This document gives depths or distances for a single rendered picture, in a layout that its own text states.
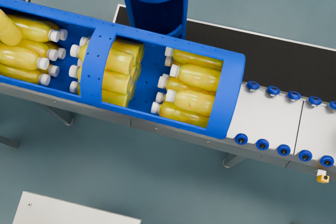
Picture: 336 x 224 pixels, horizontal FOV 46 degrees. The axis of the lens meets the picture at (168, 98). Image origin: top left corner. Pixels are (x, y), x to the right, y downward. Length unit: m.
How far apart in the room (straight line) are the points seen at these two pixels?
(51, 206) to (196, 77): 0.61
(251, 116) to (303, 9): 1.42
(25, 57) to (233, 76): 0.67
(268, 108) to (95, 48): 0.67
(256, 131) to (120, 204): 1.14
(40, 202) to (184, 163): 1.17
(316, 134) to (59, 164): 1.50
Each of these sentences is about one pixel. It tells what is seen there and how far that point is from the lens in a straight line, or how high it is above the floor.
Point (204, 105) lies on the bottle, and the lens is 1.22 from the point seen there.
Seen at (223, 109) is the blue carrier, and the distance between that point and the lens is 1.15.
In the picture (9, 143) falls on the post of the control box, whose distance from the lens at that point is 2.42.
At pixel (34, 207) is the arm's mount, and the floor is 1.05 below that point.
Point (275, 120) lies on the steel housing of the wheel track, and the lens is 1.47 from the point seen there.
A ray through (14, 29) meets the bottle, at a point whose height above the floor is 1.20.
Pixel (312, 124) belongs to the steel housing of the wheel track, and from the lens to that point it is 1.51.
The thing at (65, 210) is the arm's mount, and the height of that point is 1.05.
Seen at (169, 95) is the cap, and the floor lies 1.13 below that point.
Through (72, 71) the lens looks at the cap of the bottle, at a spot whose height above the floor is 1.13.
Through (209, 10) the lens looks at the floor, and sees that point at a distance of 2.63.
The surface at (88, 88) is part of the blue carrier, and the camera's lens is 1.22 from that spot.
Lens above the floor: 2.32
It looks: 75 degrees down
